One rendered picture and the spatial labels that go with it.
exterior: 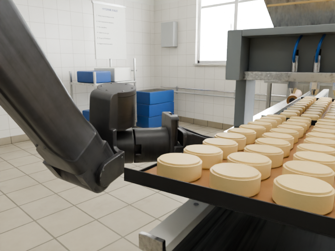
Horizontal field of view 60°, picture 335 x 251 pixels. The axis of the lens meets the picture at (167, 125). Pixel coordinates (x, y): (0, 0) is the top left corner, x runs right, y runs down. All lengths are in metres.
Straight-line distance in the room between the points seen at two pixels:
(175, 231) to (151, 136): 0.18
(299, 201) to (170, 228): 0.14
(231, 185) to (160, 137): 0.20
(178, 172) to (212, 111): 4.62
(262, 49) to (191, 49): 4.11
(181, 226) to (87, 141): 0.15
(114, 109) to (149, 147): 0.08
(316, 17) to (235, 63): 0.27
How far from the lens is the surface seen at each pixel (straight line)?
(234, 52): 0.99
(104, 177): 0.40
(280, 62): 1.04
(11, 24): 0.28
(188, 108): 5.22
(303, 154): 0.40
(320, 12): 1.02
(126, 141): 0.45
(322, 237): 0.48
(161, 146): 0.46
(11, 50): 0.28
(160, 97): 4.82
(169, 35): 5.32
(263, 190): 0.31
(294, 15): 1.03
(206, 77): 4.93
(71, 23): 4.75
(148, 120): 4.72
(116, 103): 0.41
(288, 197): 0.27
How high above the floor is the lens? 1.08
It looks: 12 degrees down
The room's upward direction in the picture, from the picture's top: straight up
